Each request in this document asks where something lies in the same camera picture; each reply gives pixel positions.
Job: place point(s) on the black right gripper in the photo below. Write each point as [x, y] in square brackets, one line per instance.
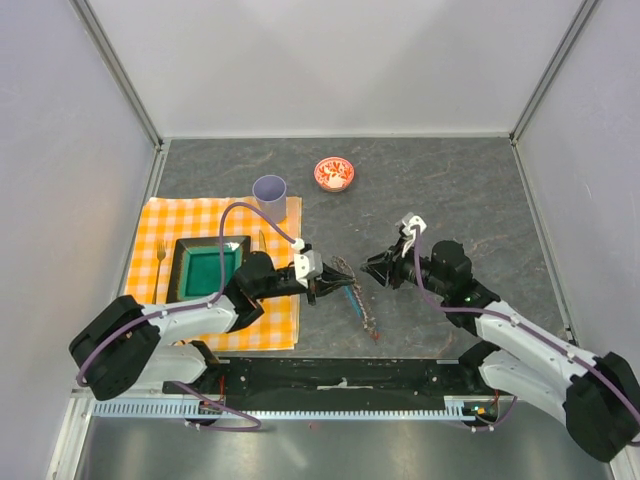
[397, 256]

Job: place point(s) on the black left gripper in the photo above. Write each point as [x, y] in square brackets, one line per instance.
[323, 288]

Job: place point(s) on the blue carabiner keyring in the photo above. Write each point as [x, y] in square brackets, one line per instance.
[355, 302]

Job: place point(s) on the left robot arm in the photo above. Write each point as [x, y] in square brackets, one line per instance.
[129, 343]

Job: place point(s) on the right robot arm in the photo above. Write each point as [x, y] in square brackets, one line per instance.
[595, 397]

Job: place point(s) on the gold knife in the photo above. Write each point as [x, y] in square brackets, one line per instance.
[262, 241]

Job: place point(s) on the purple plastic cup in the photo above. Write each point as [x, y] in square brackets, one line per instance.
[270, 193]

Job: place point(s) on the red white patterned bowl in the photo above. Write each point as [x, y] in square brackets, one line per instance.
[334, 174]

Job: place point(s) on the teal square plate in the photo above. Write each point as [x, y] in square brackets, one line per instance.
[195, 270]

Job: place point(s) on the gold fork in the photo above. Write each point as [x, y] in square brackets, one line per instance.
[161, 251]

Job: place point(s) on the orange checkered cloth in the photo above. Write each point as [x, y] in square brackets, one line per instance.
[172, 219]

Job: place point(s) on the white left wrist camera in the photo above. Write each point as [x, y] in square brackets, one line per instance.
[307, 262]

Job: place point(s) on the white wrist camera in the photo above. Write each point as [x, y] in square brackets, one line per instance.
[411, 225]
[307, 262]

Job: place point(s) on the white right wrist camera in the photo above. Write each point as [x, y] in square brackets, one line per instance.
[411, 225]

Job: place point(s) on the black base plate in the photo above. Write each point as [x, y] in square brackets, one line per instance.
[345, 384]

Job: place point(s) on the white toothed cable rail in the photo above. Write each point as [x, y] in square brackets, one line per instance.
[192, 408]

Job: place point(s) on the aluminium corner post left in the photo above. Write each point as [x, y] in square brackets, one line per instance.
[107, 52]

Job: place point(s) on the aluminium corner post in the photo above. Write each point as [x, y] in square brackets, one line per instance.
[107, 52]
[560, 55]

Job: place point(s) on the aluminium corner post right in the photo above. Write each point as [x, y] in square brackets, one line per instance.
[560, 55]

